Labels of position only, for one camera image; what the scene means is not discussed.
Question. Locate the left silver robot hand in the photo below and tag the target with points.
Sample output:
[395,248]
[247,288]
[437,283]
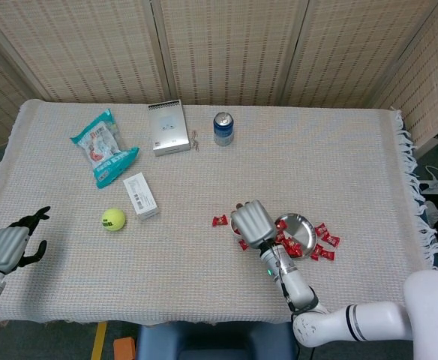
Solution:
[5,247]

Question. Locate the yellow tennis ball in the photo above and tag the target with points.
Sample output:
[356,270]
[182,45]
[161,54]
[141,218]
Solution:
[116,219]

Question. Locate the small pile of paper clips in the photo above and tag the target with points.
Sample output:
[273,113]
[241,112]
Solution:
[195,144]

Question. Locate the silver grey flat box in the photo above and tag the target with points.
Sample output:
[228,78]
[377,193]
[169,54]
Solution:
[168,129]

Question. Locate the small white barcode box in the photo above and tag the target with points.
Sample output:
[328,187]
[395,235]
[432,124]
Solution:
[140,195]

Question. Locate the white clamp stand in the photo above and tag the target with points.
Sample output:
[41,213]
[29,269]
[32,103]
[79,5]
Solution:
[431,186]

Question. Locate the blue soda can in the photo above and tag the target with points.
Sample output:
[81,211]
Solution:
[223,133]

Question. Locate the white paper cup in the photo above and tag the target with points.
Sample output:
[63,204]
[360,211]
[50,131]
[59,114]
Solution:
[235,230]

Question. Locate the teal snack bag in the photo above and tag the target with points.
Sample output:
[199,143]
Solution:
[104,150]

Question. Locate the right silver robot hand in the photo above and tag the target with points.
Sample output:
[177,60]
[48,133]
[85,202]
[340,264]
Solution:
[252,225]

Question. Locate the yellow floor tape strip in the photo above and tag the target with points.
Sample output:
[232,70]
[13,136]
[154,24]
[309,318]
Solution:
[99,341]

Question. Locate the silver metal bowl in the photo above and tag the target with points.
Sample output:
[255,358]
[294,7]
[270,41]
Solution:
[299,232]

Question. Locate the orange block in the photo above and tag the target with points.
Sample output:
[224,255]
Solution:
[124,349]

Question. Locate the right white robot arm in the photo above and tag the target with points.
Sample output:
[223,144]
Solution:
[297,285]

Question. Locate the beige waffle-weave tablecloth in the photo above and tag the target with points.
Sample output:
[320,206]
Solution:
[204,180]

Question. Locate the red candy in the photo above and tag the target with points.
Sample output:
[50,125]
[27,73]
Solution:
[288,243]
[279,237]
[243,245]
[328,255]
[317,250]
[220,220]
[297,252]
[331,240]
[281,225]
[321,228]

